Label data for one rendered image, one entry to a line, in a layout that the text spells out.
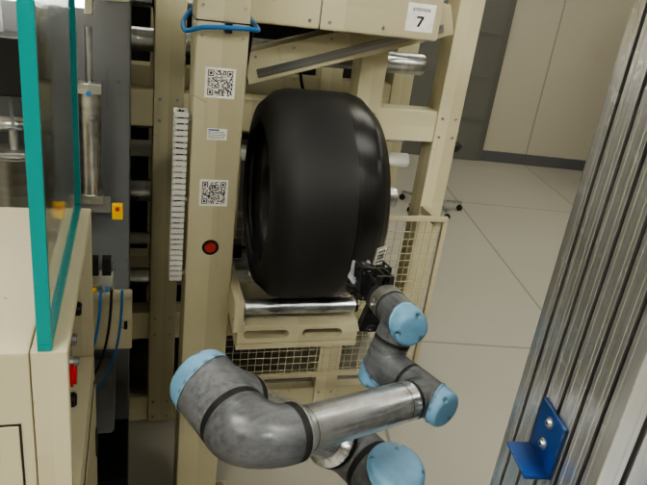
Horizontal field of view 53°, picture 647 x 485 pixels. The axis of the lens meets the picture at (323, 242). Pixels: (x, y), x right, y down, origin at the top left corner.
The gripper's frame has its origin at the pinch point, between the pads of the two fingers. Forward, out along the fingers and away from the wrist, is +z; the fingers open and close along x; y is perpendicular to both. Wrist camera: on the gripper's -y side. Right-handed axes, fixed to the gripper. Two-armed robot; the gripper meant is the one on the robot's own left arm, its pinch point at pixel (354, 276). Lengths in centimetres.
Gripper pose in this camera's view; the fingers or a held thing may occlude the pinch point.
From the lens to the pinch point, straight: 158.0
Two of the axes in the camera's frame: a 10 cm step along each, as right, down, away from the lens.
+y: 0.9, -9.5, -2.9
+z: -2.7, -3.0, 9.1
